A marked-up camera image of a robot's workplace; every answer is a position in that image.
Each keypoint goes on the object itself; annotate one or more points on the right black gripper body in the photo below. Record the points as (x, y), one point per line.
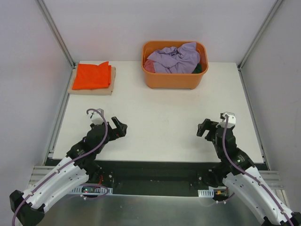
(209, 130)

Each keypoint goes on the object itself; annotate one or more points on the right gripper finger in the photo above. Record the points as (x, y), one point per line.
(201, 129)
(207, 123)

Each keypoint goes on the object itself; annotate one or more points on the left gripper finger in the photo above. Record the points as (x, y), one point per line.
(123, 130)
(116, 122)

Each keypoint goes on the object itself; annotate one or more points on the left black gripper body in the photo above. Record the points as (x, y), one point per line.
(115, 131)

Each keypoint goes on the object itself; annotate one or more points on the lavender t shirt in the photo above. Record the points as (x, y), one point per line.
(183, 59)

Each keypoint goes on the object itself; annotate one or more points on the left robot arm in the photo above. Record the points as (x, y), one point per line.
(78, 167)

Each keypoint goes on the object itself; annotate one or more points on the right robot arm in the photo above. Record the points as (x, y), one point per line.
(238, 172)

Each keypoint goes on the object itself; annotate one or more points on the folded beige t shirt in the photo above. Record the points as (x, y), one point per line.
(94, 92)

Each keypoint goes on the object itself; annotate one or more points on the folded orange t shirt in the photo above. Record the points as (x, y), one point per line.
(92, 77)

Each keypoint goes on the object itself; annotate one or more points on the dark green t shirt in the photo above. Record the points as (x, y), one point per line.
(198, 69)

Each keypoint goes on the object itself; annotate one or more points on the orange plastic bin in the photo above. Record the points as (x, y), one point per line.
(172, 80)

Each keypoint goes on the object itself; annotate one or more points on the pink t shirt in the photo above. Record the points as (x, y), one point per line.
(149, 66)

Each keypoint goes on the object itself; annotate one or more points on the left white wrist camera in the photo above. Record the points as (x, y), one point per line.
(95, 117)

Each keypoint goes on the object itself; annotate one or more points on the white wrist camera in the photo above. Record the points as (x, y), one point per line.
(228, 120)
(95, 117)

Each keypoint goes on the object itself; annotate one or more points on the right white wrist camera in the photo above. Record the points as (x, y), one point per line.
(228, 120)

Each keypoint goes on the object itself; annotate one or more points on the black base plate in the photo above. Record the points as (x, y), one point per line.
(179, 179)

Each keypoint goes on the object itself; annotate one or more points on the right white cable duct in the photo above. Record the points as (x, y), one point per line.
(209, 193)

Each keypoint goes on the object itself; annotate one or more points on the white cable duct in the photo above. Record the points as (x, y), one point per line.
(91, 190)
(209, 193)

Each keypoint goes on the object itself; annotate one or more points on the left white cable duct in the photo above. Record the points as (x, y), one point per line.
(91, 190)

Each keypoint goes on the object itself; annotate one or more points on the right aluminium frame post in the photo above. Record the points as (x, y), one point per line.
(274, 9)

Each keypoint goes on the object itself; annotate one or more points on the aluminium frame post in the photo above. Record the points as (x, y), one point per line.
(47, 16)
(274, 9)

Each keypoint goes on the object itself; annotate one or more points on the left aluminium frame post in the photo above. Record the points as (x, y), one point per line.
(47, 16)

